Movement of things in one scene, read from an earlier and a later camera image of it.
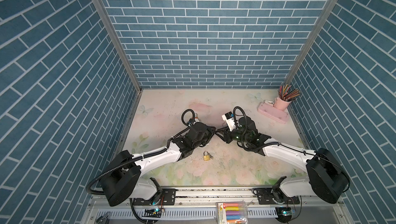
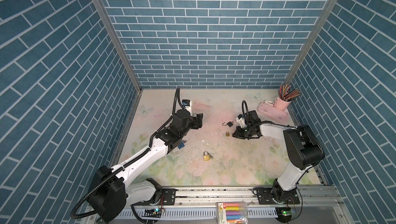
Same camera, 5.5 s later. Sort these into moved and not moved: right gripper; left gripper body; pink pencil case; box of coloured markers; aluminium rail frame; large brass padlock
Moved: right gripper; left gripper body
Not moved: aluminium rail frame; large brass padlock; box of coloured markers; pink pencil case
